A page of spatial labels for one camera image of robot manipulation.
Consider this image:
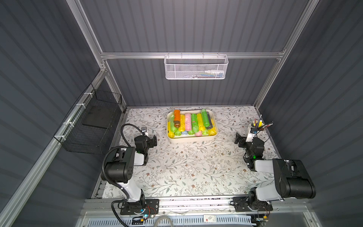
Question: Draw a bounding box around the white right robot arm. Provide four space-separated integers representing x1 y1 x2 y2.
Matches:
234 133 316 207

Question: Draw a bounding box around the orange trash bag roll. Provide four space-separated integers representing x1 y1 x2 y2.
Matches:
174 109 181 128

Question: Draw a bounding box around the white wire wall basket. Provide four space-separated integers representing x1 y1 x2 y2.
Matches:
164 54 229 80

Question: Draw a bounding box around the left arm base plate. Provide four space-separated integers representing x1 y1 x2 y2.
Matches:
118 199 160 215

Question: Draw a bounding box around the pink trash bag roll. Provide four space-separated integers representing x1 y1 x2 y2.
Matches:
185 113 192 131
195 131 202 137

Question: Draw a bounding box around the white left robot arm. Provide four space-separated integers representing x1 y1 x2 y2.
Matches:
101 124 157 206

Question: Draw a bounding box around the green labelled trash bag roll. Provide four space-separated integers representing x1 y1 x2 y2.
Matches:
191 113 199 133

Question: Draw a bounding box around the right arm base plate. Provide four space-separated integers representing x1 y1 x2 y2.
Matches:
229 196 273 212

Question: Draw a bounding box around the yellow trash bag roll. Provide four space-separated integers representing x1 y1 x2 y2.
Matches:
167 122 175 139
179 114 185 132
197 113 206 132
209 119 217 136

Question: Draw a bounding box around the white pen cup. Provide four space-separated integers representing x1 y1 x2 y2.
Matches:
248 115 274 137

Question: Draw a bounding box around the cream storage box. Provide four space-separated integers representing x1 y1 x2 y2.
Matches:
166 109 218 144

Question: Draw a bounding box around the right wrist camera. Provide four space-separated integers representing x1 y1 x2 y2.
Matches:
246 128 258 142

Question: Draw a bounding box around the grey trash bag roll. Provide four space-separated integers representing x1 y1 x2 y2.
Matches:
206 113 213 130

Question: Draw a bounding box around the black wire side basket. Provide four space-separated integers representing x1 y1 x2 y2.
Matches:
54 87 123 155

